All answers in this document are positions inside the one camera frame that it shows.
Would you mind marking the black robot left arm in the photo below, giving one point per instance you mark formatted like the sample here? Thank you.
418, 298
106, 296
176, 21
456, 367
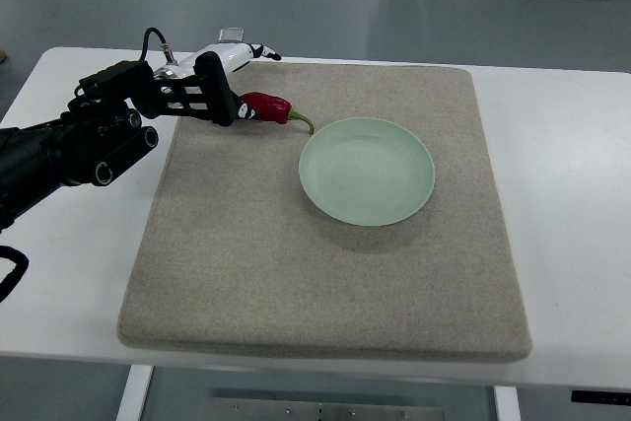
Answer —
101, 135

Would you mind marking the small clear plastic box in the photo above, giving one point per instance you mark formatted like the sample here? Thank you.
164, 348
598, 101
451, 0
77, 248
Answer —
231, 35

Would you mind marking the light green plate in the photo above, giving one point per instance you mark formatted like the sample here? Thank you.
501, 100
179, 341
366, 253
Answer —
367, 172

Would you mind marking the grey metal base plate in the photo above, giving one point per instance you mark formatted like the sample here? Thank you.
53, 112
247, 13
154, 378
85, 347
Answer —
223, 408

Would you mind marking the beige felt mat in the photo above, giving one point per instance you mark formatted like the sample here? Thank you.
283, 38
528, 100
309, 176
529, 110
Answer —
237, 260

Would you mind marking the white table frame legs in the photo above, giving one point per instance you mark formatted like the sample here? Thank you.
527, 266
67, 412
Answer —
134, 395

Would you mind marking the black table control panel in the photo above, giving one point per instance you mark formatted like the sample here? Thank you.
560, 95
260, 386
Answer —
601, 397

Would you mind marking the red pepper with green stem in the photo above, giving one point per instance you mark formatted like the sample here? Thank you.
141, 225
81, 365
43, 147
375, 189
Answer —
263, 107

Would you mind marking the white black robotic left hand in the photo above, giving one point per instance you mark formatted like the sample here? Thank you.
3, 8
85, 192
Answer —
197, 86

